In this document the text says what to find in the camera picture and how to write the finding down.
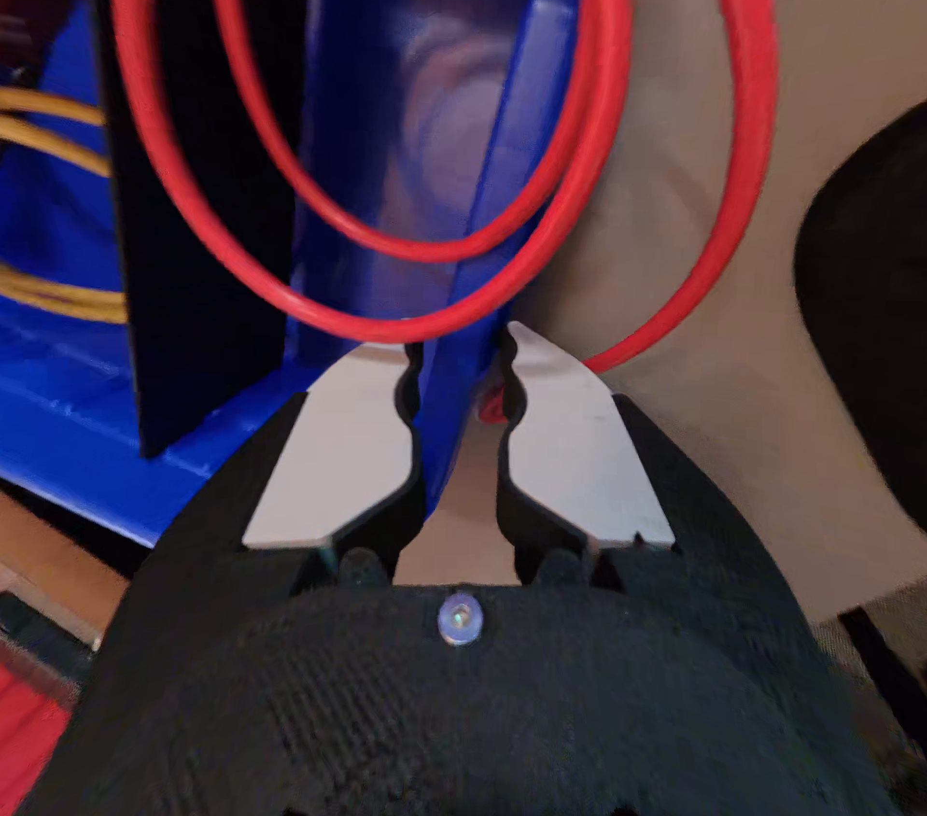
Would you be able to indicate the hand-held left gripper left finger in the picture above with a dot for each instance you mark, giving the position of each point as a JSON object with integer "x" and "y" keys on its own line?
{"x": 340, "y": 454}

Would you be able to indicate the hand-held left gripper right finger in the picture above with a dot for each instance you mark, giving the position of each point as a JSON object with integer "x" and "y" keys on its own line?
{"x": 579, "y": 461}

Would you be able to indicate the blue plastic storage bin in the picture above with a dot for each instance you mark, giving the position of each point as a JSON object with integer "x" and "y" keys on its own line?
{"x": 58, "y": 410}

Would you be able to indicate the black bin divider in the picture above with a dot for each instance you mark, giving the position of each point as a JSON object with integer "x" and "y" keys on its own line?
{"x": 203, "y": 323}

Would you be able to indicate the black mesh chair armrest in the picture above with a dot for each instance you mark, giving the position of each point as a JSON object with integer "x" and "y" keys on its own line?
{"x": 869, "y": 323}

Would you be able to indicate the red floor bag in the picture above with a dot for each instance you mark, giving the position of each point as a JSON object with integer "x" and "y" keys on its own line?
{"x": 29, "y": 722}

